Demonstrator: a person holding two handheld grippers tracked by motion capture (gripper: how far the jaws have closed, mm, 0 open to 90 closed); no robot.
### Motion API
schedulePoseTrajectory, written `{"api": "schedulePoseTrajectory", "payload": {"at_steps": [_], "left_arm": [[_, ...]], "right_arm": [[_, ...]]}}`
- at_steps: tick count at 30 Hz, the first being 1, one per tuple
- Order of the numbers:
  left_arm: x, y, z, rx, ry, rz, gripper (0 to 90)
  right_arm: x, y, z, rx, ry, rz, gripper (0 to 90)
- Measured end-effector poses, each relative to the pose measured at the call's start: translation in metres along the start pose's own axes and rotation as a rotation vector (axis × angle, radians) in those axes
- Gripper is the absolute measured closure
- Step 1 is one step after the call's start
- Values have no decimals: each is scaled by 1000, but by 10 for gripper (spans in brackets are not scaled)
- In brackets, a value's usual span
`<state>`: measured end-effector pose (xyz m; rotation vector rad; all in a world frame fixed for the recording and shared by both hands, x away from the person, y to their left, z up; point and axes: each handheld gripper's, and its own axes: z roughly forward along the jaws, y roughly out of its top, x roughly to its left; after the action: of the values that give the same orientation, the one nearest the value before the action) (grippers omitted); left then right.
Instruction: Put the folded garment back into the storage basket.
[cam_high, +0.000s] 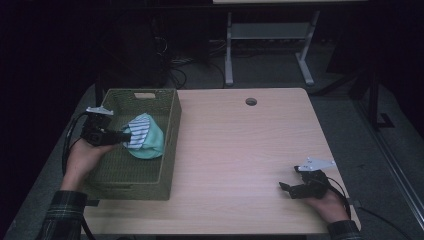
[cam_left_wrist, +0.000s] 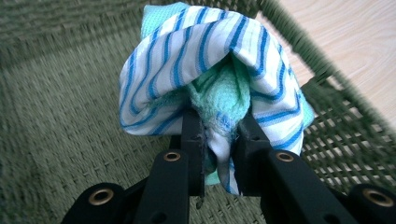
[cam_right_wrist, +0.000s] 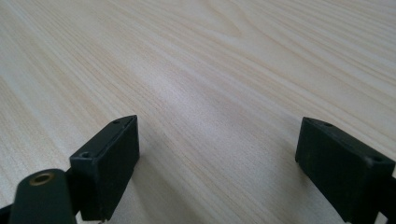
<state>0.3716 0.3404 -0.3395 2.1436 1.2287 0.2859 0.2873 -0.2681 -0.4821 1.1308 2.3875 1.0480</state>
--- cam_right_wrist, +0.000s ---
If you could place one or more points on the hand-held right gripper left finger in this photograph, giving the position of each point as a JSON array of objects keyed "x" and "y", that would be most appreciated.
[{"x": 106, "y": 168}]

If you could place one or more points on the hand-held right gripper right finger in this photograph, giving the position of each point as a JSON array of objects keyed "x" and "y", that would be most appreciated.
[{"x": 342, "y": 174}]

